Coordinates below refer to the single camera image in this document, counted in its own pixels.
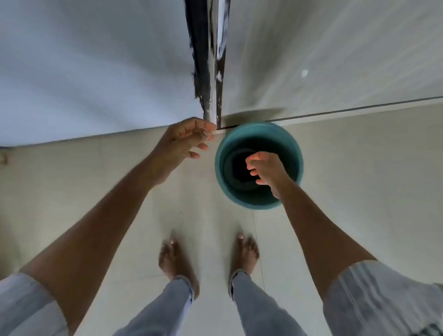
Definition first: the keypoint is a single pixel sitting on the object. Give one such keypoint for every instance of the person's left hand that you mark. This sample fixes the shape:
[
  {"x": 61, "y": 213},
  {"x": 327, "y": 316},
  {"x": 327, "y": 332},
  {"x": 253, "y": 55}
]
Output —
[{"x": 173, "y": 145}]

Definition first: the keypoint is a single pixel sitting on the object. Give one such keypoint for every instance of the person's right hand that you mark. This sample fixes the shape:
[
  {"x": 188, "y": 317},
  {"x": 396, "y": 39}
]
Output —
[{"x": 271, "y": 169}]

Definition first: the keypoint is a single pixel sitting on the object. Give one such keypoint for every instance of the person's left thumb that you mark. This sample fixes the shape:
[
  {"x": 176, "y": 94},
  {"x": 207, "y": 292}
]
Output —
[{"x": 202, "y": 122}]

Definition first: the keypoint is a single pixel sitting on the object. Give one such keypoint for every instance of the person's left middle finger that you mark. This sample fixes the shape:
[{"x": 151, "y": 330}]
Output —
[{"x": 206, "y": 138}]

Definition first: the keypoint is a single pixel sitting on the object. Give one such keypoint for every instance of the person's right fingers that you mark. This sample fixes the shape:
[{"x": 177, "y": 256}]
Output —
[{"x": 255, "y": 165}]

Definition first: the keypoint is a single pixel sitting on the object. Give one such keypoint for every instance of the person's left little finger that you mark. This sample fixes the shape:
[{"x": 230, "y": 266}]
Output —
[{"x": 193, "y": 155}]

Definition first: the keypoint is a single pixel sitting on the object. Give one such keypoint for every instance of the person's left forearm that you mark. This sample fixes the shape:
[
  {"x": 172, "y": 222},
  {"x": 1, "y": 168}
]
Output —
[{"x": 100, "y": 228}]

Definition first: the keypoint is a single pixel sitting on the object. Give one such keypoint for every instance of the person's right forearm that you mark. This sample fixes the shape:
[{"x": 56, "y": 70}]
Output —
[{"x": 311, "y": 228}]

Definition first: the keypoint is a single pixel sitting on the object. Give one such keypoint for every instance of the teal plastic bucket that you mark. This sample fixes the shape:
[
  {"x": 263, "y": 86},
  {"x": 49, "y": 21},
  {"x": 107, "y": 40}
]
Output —
[{"x": 228, "y": 138}]

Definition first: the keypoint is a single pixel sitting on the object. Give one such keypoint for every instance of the person's right foot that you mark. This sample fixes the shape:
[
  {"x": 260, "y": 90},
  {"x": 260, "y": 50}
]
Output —
[{"x": 246, "y": 254}]

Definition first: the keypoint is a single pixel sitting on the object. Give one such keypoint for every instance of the person's foot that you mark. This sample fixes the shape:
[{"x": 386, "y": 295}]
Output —
[
  {"x": 246, "y": 254},
  {"x": 174, "y": 259}
]

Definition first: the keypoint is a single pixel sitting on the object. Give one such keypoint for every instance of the person's left foot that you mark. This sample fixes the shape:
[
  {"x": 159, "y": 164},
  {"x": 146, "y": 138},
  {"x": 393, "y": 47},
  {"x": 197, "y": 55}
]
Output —
[{"x": 174, "y": 259}]

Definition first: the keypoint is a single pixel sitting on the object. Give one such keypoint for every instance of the light blue jeans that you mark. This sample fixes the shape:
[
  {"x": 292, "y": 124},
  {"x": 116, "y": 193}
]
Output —
[{"x": 162, "y": 311}]

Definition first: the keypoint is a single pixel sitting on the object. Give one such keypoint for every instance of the white shirt right sleeve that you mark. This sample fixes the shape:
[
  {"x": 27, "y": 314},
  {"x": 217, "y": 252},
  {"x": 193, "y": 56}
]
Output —
[{"x": 380, "y": 301}]

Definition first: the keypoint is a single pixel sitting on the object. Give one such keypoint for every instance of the white shirt sleeve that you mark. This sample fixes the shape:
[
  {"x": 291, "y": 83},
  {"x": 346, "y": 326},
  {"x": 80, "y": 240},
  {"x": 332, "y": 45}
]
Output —
[
  {"x": 24, "y": 308},
  {"x": 380, "y": 301}
]

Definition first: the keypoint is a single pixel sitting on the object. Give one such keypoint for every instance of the white shirt left sleeve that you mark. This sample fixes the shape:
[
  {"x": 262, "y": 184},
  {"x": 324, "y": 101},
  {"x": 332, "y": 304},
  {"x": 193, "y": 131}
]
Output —
[{"x": 24, "y": 308}]

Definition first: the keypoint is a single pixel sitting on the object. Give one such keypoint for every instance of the black and white door frame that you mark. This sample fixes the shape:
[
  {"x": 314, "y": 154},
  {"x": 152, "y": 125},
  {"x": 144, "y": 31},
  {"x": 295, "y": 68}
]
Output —
[{"x": 201, "y": 52}]

